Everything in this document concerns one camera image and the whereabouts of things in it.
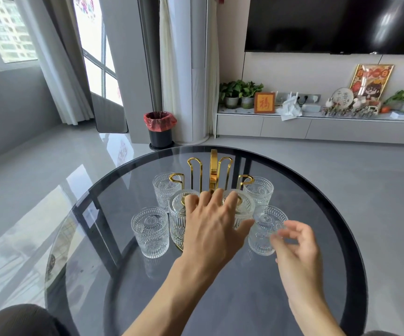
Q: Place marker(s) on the person's left hand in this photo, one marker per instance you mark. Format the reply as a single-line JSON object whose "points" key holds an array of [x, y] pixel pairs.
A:
{"points": [[210, 234]]}

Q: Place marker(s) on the person's right hand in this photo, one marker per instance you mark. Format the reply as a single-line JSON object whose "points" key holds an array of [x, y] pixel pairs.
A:
{"points": [[300, 265]]}

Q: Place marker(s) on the person's left thumb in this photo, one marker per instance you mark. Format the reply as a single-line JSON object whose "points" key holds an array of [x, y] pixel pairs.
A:
{"points": [[246, 229]]}

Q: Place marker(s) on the person's left middle finger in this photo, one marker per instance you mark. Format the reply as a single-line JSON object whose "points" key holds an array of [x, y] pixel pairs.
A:
{"points": [[218, 201]]}

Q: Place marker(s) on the person's right thumb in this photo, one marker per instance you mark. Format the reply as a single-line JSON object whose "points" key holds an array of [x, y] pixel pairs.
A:
{"points": [[277, 243]]}

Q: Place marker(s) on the person's left little finger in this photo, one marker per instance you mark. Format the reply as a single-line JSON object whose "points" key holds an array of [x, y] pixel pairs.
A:
{"points": [[192, 204]]}

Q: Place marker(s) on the clear embossed drinking glass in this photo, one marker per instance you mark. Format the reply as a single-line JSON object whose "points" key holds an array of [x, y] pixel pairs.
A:
{"points": [[178, 220], [163, 192], [259, 192], [263, 234], [244, 209], [150, 234]]}

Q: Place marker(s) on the person's left forearm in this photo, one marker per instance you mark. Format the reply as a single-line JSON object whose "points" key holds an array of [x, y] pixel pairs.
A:
{"points": [[184, 300]]}

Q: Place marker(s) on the person's right forearm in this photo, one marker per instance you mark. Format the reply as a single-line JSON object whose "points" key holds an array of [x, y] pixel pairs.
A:
{"points": [[312, 318]]}

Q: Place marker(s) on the gold metal cup rack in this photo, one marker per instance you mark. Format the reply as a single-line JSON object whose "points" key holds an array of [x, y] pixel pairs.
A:
{"points": [[214, 171]]}

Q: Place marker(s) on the black trash bin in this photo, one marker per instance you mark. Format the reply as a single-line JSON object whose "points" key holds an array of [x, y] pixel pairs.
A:
{"points": [[160, 136]]}

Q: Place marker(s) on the red trash bag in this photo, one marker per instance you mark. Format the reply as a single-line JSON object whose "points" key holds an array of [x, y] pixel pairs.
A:
{"points": [[160, 121]]}

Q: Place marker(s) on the red and gold framed picture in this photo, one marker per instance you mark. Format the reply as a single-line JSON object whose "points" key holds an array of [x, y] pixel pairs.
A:
{"points": [[264, 103]]}

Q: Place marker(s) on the green potted plant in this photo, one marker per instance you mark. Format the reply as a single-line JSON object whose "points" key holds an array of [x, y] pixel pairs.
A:
{"points": [[251, 90], [230, 90]]}

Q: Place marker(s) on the crumpled white tissue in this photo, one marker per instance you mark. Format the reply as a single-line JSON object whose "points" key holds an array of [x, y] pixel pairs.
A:
{"points": [[290, 110]]}

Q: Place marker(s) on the white television cabinet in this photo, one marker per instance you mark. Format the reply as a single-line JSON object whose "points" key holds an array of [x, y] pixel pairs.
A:
{"points": [[328, 127]]}

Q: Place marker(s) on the white flat box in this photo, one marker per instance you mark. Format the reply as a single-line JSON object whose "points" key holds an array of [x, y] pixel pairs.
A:
{"points": [[311, 108]]}

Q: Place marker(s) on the white standing air conditioner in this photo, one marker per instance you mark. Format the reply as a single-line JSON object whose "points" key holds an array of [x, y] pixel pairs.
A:
{"points": [[196, 66]]}

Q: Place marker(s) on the row of small figurines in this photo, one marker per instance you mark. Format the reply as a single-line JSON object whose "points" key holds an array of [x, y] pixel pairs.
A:
{"points": [[349, 111]]}

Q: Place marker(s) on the round white plaque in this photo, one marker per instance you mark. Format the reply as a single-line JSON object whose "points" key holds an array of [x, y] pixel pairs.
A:
{"points": [[342, 97]]}

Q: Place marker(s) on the glass balcony door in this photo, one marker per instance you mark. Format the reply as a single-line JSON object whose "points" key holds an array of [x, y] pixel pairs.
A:
{"points": [[98, 66]]}

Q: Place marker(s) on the small orange fruit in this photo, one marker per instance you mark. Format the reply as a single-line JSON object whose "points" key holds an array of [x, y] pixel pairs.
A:
{"points": [[385, 109]]}

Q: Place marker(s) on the small white box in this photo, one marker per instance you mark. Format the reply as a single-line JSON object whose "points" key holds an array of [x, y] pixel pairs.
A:
{"points": [[399, 115]]}

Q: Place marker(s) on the colourful gold framed picture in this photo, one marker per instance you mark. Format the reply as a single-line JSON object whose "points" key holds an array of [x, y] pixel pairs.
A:
{"points": [[371, 82]]}

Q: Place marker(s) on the grey curtain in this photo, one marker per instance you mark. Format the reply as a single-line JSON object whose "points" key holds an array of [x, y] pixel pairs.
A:
{"points": [[62, 66]]}

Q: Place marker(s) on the black flat screen television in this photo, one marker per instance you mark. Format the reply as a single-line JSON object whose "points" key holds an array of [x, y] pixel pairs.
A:
{"points": [[328, 24]]}

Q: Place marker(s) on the person's left leg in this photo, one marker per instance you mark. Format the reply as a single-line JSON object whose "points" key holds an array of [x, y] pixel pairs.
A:
{"points": [[16, 321]]}

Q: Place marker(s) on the red paper window decoration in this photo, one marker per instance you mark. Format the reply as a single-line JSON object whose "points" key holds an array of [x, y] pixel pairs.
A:
{"points": [[86, 6]]}

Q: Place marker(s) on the white framed window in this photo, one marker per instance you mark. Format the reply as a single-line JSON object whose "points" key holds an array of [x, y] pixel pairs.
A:
{"points": [[2, 31]]}

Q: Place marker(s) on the black metal table frame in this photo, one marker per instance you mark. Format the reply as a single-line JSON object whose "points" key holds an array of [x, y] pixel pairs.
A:
{"points": [[98, 220]]}

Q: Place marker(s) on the white wall socket strip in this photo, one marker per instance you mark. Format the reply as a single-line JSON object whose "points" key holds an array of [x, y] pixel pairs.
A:
{"points": [[308, 98]]}

